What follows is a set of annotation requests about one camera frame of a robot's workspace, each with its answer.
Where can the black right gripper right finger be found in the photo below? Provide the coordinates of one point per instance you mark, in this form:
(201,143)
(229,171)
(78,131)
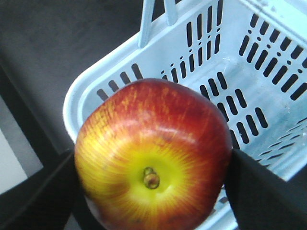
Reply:
(261,200)

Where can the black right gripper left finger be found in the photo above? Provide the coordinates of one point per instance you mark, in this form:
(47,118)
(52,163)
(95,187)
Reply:
(46,199)

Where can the dark red apple edge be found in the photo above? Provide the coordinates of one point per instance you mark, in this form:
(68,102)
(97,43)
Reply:
(153,157)

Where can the light blue plastic basket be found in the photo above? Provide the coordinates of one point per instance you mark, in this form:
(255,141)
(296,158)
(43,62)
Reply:
(247,57)

